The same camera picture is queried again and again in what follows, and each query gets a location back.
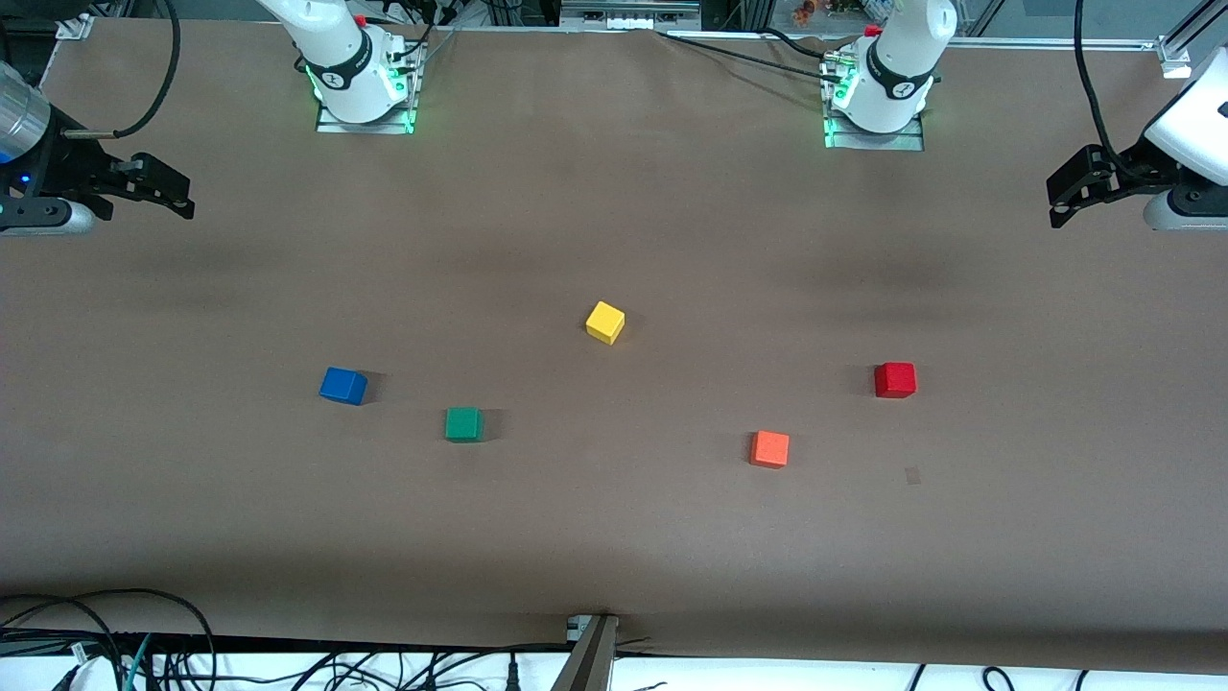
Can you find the aluminium corner bracket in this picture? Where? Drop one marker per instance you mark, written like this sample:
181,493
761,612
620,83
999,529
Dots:
1175,53
75,26

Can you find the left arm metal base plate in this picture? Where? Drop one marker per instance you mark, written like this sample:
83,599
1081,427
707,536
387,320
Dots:
902,144

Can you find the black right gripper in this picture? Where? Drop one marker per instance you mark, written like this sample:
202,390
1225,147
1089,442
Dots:
69,163

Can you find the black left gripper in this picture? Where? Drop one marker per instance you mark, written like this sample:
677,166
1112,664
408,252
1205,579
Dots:
1124,174

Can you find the aluminium frame rail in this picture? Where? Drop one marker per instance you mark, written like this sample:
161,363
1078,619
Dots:
988,42

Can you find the yellow wooden block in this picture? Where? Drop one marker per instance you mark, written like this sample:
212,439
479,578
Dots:
604,322

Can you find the black power plug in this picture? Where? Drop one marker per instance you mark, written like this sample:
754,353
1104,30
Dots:
514,672

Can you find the grey power strip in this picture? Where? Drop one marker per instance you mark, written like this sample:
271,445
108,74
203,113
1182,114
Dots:
628,17

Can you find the orange wooden block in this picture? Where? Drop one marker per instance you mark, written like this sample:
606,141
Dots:
769,449

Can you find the colourful small objects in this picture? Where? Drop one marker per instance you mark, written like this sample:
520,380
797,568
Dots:
804,10

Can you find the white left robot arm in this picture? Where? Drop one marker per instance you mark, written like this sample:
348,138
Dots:
897,58

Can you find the aluminium camera mount post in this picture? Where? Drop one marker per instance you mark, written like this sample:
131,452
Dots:
587,657

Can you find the red wooden block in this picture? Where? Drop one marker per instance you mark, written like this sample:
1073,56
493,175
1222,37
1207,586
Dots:
894,380

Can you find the green wooden block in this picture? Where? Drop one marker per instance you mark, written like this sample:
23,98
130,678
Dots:
463,424

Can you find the blue wooden block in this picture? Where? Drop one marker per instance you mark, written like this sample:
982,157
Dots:
342,386

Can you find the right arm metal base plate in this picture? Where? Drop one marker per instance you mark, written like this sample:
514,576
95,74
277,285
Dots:
331,127

